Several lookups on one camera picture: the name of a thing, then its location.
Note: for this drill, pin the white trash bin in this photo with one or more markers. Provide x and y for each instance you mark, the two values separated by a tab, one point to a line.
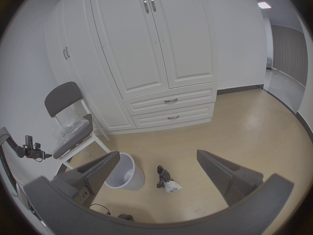
129	177

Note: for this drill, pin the clear plastic bag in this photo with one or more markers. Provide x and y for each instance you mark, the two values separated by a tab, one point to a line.
69	128

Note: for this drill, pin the ceiling light panel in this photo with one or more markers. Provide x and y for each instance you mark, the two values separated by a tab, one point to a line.
264	5

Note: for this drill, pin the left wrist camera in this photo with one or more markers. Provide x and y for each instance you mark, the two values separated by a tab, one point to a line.
37	146

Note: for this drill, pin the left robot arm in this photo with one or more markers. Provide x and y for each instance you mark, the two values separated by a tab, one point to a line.
14	146

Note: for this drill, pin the white wardrobe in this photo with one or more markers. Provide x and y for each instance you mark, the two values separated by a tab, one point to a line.
146	57

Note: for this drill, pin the crumpled black plastic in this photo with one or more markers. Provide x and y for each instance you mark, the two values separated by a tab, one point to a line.
164	174

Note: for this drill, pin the white printed wrapper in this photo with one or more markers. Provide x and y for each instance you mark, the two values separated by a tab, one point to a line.
173	187

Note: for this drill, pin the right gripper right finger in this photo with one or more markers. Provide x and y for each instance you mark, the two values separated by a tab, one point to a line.
225	177

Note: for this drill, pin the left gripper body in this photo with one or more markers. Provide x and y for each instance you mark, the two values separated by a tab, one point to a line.
36	155

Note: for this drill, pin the grey and white chair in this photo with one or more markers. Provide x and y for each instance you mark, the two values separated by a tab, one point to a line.
63	97

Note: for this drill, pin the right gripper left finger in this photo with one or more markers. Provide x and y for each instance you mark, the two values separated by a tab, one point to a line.
97	172

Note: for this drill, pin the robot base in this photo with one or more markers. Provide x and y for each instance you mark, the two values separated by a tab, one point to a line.
23	194

